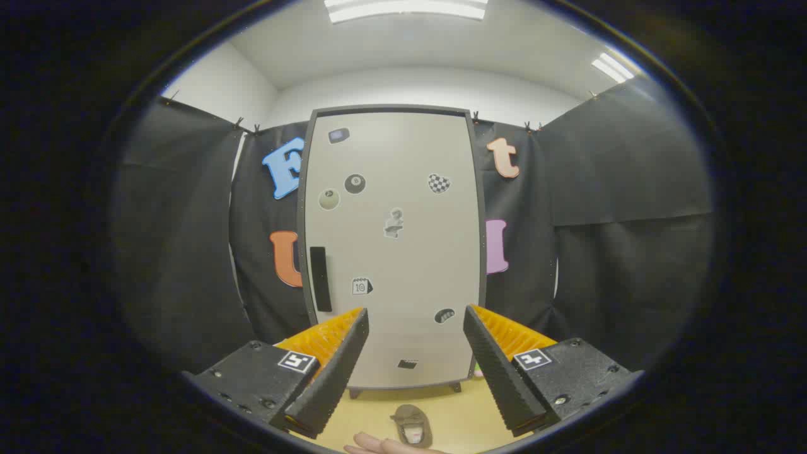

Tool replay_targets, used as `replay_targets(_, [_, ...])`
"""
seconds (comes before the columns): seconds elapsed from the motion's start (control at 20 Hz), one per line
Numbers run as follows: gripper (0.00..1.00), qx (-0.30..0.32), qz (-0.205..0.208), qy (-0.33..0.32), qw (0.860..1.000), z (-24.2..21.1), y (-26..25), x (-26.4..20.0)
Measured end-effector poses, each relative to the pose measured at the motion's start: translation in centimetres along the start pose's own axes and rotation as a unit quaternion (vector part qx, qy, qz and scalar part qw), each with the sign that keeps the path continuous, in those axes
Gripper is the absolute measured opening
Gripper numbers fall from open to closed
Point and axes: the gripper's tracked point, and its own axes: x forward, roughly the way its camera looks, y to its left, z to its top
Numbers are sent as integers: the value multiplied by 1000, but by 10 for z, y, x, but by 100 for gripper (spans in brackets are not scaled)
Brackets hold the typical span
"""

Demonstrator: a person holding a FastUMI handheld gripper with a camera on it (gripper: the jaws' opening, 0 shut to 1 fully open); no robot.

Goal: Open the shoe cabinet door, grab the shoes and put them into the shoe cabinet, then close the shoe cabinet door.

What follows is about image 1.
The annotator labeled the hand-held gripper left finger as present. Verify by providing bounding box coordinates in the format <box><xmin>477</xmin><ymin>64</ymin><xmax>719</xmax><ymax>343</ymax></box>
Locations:
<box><xmin>183</xmin><ymin>307</ymin><xmax>370</xmax><ymax>440</ymax></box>

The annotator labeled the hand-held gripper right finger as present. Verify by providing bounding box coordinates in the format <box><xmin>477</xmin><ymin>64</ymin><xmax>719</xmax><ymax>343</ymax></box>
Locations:
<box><xmin>463</xmin><ymin>305</ymin><xmax>645</xmax><ymax>438</ymax></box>

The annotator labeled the brown fuzzy shoe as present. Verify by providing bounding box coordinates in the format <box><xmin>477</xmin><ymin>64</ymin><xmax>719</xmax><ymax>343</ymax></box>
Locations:
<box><xmin>390</xmin><ymin>404</ymin><xmax>434</xmax><ymax>449</ymax></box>

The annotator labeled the black door handle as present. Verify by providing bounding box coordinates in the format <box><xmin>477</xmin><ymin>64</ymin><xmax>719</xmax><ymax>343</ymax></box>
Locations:
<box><xmin>310</xmin><ymin>247</ymin><xmax>333</xmax><ymax>313</ymax></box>

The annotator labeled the dark grey shoe cabinet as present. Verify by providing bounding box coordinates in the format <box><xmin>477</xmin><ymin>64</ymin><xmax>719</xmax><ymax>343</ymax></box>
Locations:
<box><xmin>296</xmin><ymin>104</ymin><xmax>489</xmax><ymax>399</ymax></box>

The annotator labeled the black backdrop cloth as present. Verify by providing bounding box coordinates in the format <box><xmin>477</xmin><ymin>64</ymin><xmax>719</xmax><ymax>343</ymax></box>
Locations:
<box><xmin>110</xmin><ymin>76</ymin><xmax>716</xmax><ymax>379</ymax></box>

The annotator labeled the small ceiling light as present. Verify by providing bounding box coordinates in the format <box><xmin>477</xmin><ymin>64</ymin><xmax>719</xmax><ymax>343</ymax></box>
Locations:
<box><xmin>591</xmin><ymin>52</ymin><xmax>635</xmax><ymax>84</ymax></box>

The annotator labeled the long ceiling light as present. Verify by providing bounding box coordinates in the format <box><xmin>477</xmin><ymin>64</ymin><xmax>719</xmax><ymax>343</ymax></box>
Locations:
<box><xmin>323</xmin><ymin>0</ymin><xmax>489</xmax><ymax>25</ymax></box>

